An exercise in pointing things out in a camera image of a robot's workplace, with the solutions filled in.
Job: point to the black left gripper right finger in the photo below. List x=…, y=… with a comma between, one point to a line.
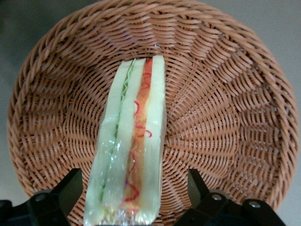
x=211, y=212

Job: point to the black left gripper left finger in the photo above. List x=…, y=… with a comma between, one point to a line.
x=47, y=207

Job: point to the triangle sandwich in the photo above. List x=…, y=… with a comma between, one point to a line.
x=131, y=131

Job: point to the round brown wicker basket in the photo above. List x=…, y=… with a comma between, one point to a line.
x=211, y=106

